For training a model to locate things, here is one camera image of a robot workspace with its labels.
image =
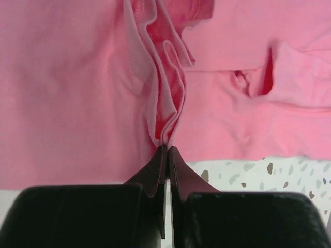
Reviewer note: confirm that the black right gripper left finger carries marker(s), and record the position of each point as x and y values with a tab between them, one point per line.
152	181

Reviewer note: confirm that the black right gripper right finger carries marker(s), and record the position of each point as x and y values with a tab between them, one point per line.
184	182

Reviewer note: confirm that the pink t shirt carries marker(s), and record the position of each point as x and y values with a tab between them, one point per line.
90	89

